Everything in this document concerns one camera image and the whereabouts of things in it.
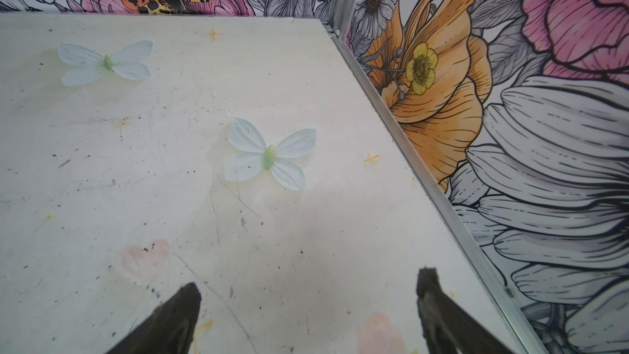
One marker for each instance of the aluminium table edge rail right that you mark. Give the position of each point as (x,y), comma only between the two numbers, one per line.
(514,318)

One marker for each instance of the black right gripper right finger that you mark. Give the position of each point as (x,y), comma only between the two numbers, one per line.
(448,328)

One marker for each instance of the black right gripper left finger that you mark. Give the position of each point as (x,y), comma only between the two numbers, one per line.
(169,329)

